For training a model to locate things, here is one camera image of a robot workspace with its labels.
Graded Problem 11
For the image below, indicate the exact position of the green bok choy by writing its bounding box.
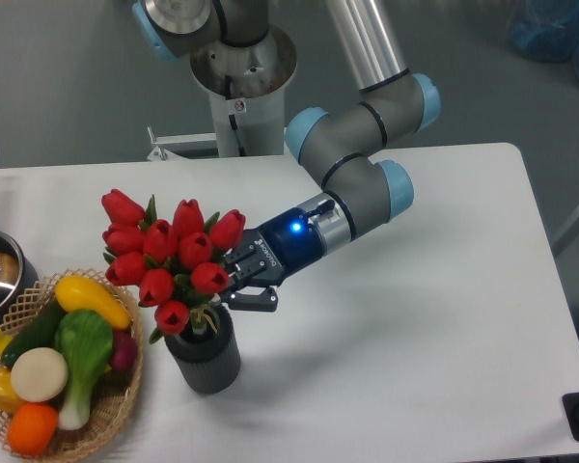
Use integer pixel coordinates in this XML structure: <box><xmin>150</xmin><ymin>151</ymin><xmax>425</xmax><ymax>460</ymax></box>
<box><xmin>54</xmin><ymin>309</ymin><xmax>113</xmax><ymax>431</ymax></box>

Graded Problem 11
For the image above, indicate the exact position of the woven wicker basket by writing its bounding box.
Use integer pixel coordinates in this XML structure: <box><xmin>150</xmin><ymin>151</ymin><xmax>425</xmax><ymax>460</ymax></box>
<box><xmin>0</xmin><ymin>269</ymin><xmax>144</xmax><ymax>462</ymax></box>

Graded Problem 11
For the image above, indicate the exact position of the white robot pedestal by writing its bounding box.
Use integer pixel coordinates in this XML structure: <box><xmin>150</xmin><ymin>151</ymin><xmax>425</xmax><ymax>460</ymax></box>
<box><xmin>148</xmin><ymin>24</ymin><xmax>297</xmax><ymax>160</ymax></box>

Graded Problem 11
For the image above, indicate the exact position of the blue plastic bag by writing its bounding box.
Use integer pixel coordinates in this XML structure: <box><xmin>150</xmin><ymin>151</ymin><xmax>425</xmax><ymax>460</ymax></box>
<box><xmin>507</xmin><ymin>1</ymin><xmax>579</xmax><ymax>79</ymax></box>

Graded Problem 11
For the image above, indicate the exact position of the red tulip bouquet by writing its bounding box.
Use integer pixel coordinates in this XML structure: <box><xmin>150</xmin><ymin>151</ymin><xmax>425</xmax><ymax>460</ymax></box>
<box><xmin>101</xmin><ymin>189</ymin><xmax>246</xmax><ymax>343</ymax></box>

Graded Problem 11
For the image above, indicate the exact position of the yellow bell pepper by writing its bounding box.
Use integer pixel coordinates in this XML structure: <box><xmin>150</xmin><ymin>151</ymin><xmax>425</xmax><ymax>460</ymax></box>
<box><xmin>0</xmin><ymin>367</ymin><xmax>26</xmax><ymax>415</ymax></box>

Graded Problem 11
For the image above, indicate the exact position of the dark grey ribbed vase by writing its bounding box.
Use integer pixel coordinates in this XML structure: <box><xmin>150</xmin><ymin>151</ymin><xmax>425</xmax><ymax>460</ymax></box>
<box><xmin>164</xmin><ymin>305</ymin><xmax>241</xmax><ymax>395</ymax></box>

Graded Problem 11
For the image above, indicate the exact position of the yellow squash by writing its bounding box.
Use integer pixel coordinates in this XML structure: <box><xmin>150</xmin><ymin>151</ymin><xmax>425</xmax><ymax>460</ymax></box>
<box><xmin>54</xmin><ymin>275</ymin><xmax>131</xmax><ymax>330</ymax></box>

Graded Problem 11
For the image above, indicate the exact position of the purple red radish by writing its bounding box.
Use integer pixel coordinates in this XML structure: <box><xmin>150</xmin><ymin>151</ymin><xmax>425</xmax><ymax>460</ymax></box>
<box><xmin>109</xmin><ymin>331</ymin><xmax>138</xmax><ymax>371</ymax></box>

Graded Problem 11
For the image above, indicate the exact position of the round beige bun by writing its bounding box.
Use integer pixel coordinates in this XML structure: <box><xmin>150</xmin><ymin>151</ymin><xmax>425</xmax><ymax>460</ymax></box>
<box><xmin>11</xmin><ymin>347</ymin><xmax>69</xmax><ymax>402</ymax></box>

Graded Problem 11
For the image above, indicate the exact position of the dark green cucumber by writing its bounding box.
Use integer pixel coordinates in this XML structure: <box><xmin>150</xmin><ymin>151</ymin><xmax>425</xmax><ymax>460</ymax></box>
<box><xmin>0</xmin><ymin>298</ymin><xmax>67</xmax><ymax>368</ymax></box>

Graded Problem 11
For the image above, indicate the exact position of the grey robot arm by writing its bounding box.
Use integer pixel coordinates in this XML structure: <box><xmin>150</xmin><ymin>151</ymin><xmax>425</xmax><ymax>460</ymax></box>
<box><xmin>132</xmin><ymin>1</ymin><xmax>441</xmax><ymax>312</ymax></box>

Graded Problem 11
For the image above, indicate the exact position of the orange fruit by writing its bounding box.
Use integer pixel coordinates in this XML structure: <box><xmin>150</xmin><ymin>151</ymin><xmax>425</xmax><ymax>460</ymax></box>
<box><xmin>7</xmin><ymin>402</ymin><xmax>58</xmax><ymax>456</ymax></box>

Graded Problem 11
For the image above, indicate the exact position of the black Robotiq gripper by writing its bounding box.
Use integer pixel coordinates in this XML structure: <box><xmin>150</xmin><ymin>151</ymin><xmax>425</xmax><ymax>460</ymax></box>
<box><xmin>221</xmin><ymin>207</ymin><xmax>325</xmax><ymax>313</ymax></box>

